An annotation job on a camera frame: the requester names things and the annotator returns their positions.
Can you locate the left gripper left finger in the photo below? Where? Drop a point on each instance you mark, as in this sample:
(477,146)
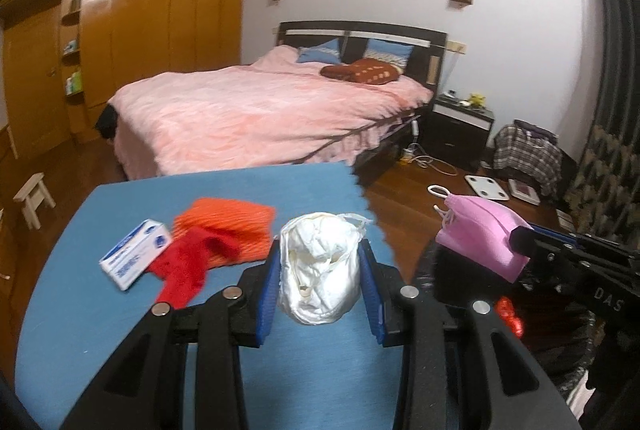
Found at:
(141,385)

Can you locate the red plastic bag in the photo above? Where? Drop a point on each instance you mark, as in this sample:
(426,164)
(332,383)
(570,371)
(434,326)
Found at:
(505,309)

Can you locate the dark patterned curtain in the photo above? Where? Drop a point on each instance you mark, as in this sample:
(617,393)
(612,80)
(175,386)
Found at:
(604,195)

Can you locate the left blue pillow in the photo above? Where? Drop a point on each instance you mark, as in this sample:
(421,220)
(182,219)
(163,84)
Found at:
(328,53)

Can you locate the orange foam net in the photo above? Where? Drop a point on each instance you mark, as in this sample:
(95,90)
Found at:
(246,224)

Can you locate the white blue cardboard box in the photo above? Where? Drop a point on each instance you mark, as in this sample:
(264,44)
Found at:
(133,254)

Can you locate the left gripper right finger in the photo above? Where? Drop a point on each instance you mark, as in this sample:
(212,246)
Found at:
(461,368)

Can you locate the blue pillow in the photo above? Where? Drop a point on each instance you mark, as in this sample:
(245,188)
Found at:
(392,53)
(328,53)

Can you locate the pink bed duvet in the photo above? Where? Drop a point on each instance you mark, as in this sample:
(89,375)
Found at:
(274,111)

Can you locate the red cloth glove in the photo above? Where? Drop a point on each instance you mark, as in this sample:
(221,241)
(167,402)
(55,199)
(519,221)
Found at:
(182,266)

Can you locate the brown dotted pillow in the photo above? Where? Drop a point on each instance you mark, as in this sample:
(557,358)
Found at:
(363,71)

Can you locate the white mask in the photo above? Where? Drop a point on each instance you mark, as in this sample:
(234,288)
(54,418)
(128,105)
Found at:
(319,266)

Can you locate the black lined trash bin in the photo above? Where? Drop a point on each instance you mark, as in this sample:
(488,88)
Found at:
(574,346)

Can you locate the black clothes at bed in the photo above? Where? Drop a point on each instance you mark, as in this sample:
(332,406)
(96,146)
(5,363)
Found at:
(106,124)

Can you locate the black white nightstand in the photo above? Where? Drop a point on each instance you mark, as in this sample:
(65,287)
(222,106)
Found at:
(457,134)

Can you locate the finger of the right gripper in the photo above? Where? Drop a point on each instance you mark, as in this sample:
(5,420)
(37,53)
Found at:
(528,242)
(585,242)

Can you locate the right blue pillow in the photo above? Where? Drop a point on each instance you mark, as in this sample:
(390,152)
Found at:
(392,53)

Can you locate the yellow plush toy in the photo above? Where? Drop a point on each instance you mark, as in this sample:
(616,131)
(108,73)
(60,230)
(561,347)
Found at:
(477,101)

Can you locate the wall power outlet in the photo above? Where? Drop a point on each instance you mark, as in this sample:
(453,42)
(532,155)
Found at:
(456,47)

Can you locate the black bed frame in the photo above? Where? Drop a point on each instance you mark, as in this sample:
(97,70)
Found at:
(423,71)

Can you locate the small white stool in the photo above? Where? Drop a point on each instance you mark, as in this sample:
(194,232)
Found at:
(32,194)

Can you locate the wooden wardrobe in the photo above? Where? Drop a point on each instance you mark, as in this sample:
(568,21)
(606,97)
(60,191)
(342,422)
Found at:
(113,43)

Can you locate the white bathroom scale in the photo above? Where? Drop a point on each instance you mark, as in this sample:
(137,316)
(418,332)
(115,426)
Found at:
(486,187)

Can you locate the green bottles on shelf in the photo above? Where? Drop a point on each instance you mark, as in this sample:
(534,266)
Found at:
(73,84)

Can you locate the plaid cloth covered chair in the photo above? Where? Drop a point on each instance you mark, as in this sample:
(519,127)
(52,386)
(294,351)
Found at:
(527,152)

